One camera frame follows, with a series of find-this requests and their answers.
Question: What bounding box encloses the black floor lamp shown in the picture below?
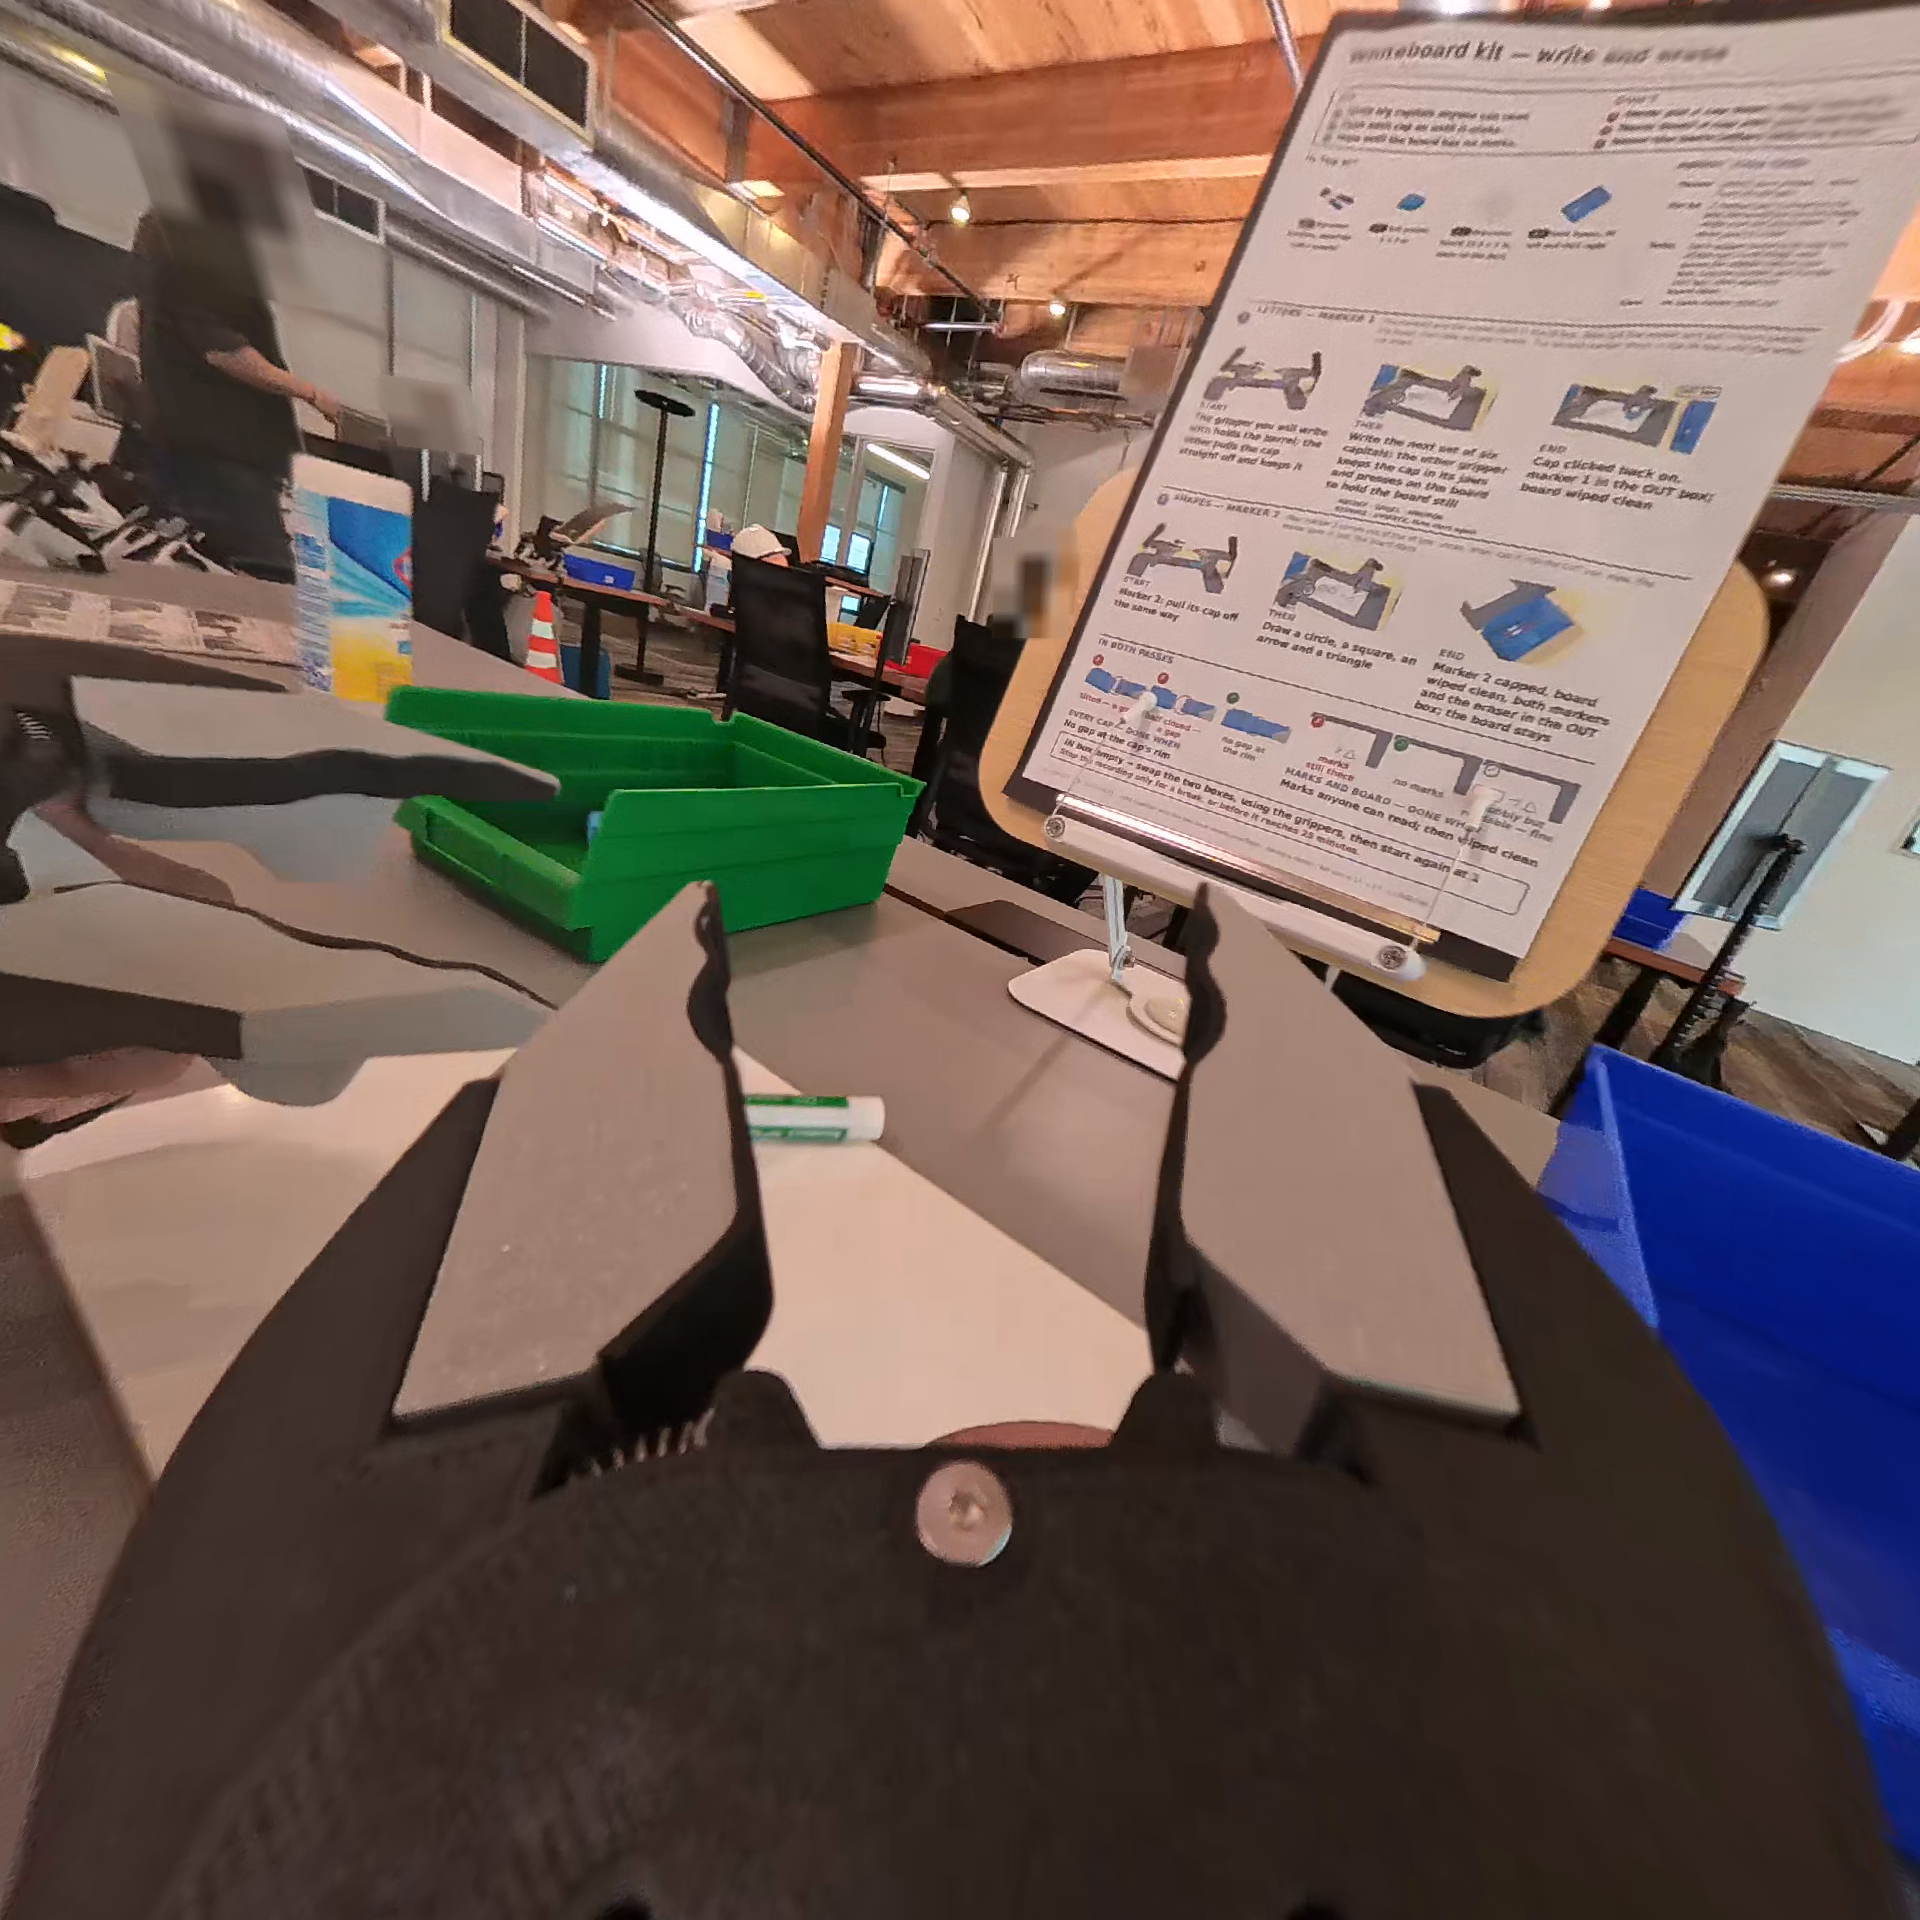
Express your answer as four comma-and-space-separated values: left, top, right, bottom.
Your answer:
636, 388, 696, 607

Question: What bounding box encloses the blue plastic bin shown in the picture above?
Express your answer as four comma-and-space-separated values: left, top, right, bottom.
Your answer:
1535, 1045, 1920, 1821

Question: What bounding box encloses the printed paper sheet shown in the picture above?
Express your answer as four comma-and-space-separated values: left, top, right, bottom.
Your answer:
0, 580, 305, 666

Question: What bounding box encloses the green dry erase marker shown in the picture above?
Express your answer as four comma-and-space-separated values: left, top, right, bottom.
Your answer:
743, 1092, 887, 1158

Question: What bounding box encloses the black office chair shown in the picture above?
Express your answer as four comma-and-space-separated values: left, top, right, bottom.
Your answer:
912, 613, 1100, 906
722, 556, 845, 740

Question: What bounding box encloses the white whiteboard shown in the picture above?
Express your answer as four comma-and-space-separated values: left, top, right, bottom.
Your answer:
12, 1047, 1159, 1482

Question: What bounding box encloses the wipes canister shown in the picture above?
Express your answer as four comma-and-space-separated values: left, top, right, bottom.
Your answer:
285, 452, 415, 709

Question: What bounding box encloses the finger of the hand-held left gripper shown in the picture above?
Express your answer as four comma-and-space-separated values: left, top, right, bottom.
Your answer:
66, 675, 563, 882
0, 865, 560, 1109

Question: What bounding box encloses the silver air duct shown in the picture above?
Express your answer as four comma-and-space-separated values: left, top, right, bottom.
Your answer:
0, 0, 1037, 469

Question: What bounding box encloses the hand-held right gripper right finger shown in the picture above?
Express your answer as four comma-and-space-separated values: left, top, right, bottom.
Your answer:
1144, 882, 1528, 1452

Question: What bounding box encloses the printed instruction sheet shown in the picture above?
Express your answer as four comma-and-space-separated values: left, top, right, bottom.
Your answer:
1005, 12, 1920, 973

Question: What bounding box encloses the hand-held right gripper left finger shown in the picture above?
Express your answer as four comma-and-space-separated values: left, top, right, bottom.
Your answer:
389, 882, 777, 1428

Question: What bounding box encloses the green plastic bin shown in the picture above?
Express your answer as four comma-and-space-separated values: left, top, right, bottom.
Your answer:
383, 685, 926, 965

